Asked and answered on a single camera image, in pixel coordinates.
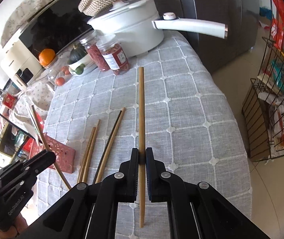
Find large orange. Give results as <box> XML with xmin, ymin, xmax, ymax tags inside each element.
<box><xmin>39</xmin><ymin>48</ymin><xmax>55</xmax><ymax>68</ymax></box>

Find black microwave oven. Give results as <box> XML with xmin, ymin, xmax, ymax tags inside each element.
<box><xmin>19</xmin><ymin>0</ymin><xmax>92</xmax><ymax>57</ymax></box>

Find white bowl green knob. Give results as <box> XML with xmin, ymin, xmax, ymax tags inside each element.
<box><xmin>69</xmin><ymin>55</ymin><xmax>96</xmax><ymax>76</ymax></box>

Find glass jar with tangerines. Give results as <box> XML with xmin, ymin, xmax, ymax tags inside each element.
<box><xmin>43</xmin><ymin>56</ymin><xmax>72</xmax><ymax>86</ymax></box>

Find floral cloth cover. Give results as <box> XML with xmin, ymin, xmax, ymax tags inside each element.
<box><xmin>0</xmin><ymin>0</ymin><xmax>100</xmax><ymax>48</ymax></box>

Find dried fruit jar labelled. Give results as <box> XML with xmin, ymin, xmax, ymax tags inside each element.
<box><xmin>96</xmin><ymin>34</ymin><xmax>130</xmax><ymax>75</ymax></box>

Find red plastic spoon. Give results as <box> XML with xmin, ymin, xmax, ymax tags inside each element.
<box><xmin>35</xmin><ymin>112</ymin><xmax>44</xmax><ymax>131</ymax></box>

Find pink plastic basket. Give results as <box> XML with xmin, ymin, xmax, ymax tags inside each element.
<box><xmin>29</xmin><ymin>133</ymin><xmax>75</xmax><ymax>174</ymax></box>

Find red tea tin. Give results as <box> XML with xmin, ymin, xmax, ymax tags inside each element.
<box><xmin>1</xmin><ymin>92</ymin><xmax>17</xmax><ymax>110</ymax></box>

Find grey refrigerator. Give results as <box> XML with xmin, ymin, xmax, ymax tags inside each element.
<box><xmin>121</xmin><ymin>0</ymin><xmax>261</xmax><ymax>74</ymax></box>

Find grey checked tablecloth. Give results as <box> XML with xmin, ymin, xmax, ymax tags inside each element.
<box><xmin>35</xmin><ymin>29</ymin><xmax>253</xmax><ymax>239</ymax></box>

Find black wire rack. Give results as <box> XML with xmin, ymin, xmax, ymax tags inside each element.
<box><xmin>242</xmin><ymin>0</ymin><xmax>284</xmax><ymax>162</ymax></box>

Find white electric pot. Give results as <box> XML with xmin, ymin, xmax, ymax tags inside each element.
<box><xmin>88</xmin><ymin>0</ymin><xmax>228</xmax><ymax>57</ymax></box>

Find goji berry jar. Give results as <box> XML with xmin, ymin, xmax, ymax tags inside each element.
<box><xmin>80</xmin><ymin>30</ymin><xmax>110</xmax><ymax>71</ymax></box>

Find left hand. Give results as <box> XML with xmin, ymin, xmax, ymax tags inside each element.
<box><xmin>0</xmin><ymin>214</ymin><xmax>29</xmax><ymax>239</ymax></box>

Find black chopstick gold band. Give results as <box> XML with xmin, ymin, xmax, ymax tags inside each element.
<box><xmin>0</xmin><ymin>113</ymin><xmax>42</xmax><ymax>143</ymax></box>

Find cream air fryer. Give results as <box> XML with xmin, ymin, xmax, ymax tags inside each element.
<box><xmin>0</xmin><ymin>39</ymin><xmax>43</xmax><ymax>90</ymax></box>

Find dotted white cloth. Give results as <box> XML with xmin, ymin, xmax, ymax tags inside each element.
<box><xmin>9</xmin><ymin>80</ymin><xmax>55</xmax><ymax>131</ymax></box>

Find green pumpkin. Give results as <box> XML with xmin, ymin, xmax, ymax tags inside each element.
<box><xmin>67</xmin><ymin>43</ymin><xmax>87</xmax><ymax>65</ymax></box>

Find bamboo chopstick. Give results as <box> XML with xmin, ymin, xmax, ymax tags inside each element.
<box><xmin>138</xmin><ymin>67</ymin><xmax>146</xmax><ymax>228</ymax></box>
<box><xmin>30</xmin><ymin>105</ymin><xmax>71</xmax><ymax>190</ymax></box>
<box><xmin>77</xmin><ymin>119</ymin><xmax>101</xmax><ymax>183</ymax></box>
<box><xmin>96</xmin><ymin>107</ymin><xmax>126</xmax><ymax>183</ymax></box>

